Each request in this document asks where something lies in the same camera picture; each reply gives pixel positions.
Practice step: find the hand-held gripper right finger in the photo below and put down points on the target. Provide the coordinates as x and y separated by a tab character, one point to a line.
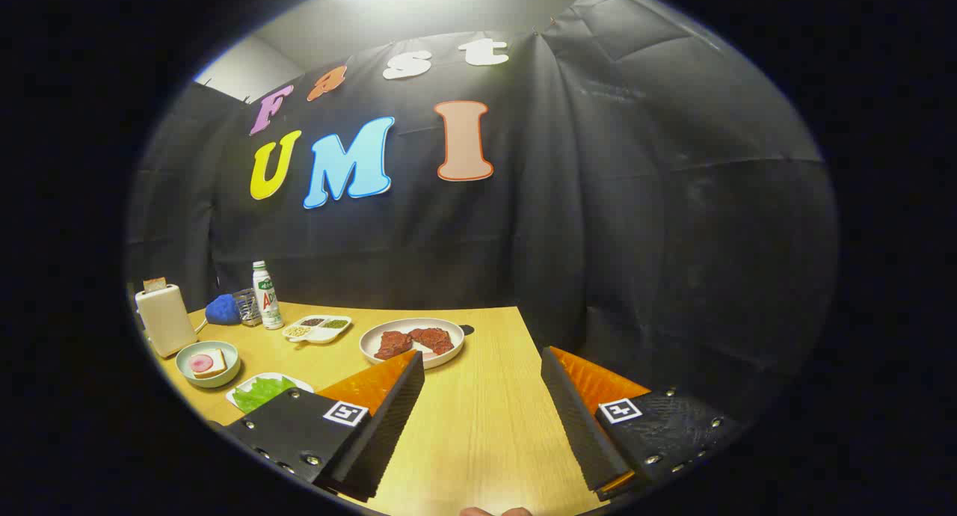
579	426

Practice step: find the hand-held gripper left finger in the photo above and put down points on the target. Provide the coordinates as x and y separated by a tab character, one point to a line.
389	426

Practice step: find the green lettuce leaf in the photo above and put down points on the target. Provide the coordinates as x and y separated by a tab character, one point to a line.
262	392

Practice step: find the red meat piece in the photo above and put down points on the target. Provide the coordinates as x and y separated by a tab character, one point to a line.
392	344
434	339

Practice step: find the white round meat plate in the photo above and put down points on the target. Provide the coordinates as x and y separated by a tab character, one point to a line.
448	355

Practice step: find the white rounded square plate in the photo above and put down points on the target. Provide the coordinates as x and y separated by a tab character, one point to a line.
303	383

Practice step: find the white divided dish with beans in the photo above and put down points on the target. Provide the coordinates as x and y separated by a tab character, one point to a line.
318	329

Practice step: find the white plastic bottle green label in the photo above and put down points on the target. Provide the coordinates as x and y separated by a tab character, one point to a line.
268	299

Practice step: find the black backdrop cloth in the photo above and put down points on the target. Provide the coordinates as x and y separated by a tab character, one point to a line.
598	239

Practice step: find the pink ham slice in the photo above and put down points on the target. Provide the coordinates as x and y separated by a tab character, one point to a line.
200	363

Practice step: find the blue cloth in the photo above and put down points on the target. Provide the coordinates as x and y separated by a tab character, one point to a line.
222	310

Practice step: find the light green round plate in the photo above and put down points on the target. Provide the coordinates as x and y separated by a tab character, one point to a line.
187	378

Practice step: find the cream white toaster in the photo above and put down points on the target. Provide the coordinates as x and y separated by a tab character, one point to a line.
164	321

